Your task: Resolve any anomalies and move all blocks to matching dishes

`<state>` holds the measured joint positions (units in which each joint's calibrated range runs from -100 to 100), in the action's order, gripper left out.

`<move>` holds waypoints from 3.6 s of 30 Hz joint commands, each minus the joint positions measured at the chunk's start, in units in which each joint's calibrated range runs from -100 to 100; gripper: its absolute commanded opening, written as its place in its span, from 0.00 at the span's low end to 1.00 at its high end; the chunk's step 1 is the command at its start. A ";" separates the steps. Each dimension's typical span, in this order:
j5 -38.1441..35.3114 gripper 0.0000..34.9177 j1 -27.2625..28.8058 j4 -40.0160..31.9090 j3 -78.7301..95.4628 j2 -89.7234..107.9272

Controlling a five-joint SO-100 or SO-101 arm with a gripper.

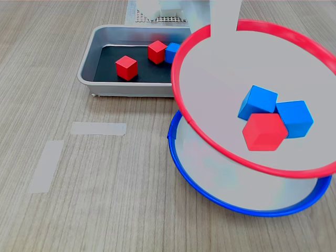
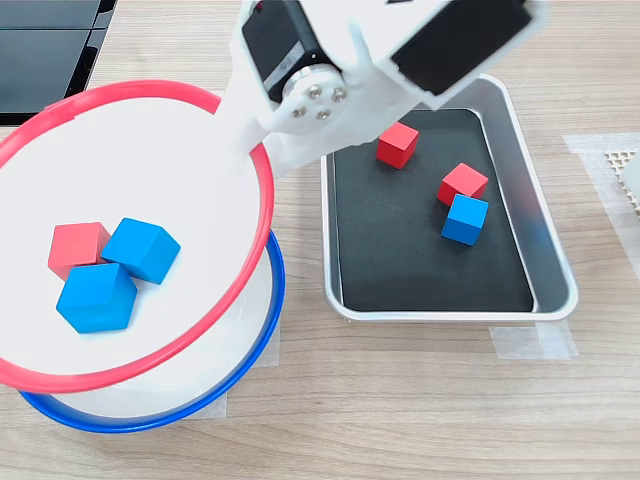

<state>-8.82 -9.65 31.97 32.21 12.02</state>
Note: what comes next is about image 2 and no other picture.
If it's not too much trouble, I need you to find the red-rimmed white plate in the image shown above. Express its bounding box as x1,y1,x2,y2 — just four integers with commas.
0,79,276,396

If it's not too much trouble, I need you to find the blue cube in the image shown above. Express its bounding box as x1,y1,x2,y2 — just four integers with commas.
55,262,139,335
100,217,182,286
440,194,490,247

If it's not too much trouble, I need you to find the long clear tape strip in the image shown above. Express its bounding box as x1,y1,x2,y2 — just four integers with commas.
579,149,640,281

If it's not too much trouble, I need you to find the steel tray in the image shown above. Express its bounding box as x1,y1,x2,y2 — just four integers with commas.
319,74,580,323

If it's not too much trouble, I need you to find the red cube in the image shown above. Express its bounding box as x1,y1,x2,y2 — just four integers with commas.
47,222,112,281
437,162,490,207
376,121,420,170

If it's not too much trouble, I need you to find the blue-rimmed white plate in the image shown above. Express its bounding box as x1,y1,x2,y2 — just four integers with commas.
19,227,286,434

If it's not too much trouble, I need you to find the pale perforated plate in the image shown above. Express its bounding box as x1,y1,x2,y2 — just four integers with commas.
603,148,640,216

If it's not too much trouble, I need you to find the black glossy flat device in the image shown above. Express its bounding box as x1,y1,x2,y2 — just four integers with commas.
0,0,119,128

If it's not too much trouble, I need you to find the black mat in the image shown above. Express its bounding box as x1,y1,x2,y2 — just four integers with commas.
332,108,535,314

